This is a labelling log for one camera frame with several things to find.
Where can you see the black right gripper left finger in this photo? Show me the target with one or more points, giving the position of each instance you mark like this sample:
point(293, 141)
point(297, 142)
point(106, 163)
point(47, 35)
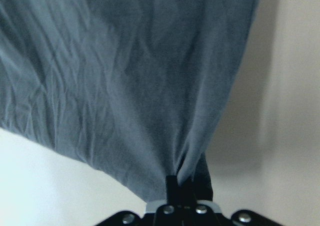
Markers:
point(173, 196)

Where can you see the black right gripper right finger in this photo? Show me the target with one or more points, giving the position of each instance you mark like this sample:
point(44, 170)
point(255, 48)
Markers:
point(188, 197)

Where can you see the black printed t-shirt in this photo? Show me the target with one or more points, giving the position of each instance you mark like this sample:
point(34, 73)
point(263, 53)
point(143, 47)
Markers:
point(133, 88)

